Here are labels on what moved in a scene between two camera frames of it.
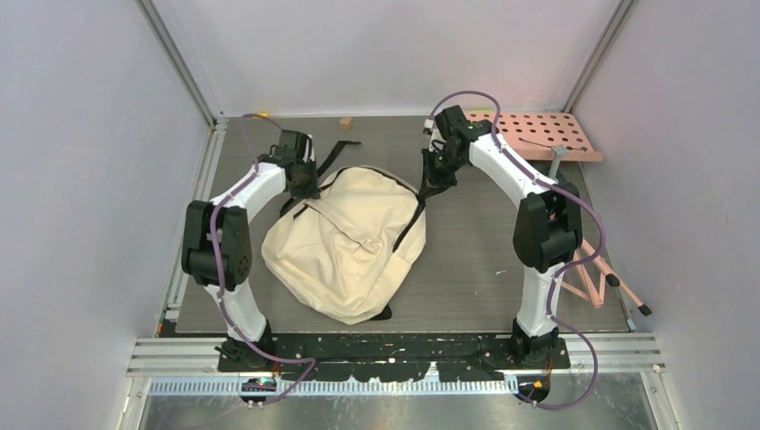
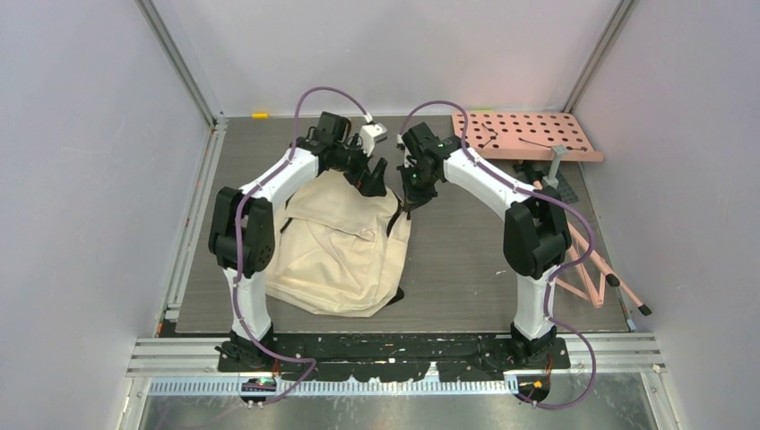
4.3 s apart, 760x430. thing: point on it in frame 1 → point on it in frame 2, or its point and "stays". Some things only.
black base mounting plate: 398,356 stays
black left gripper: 312,190 → 369,184
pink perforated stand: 559,136 stays
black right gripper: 433,181 → 415,199
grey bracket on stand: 559,150 stays
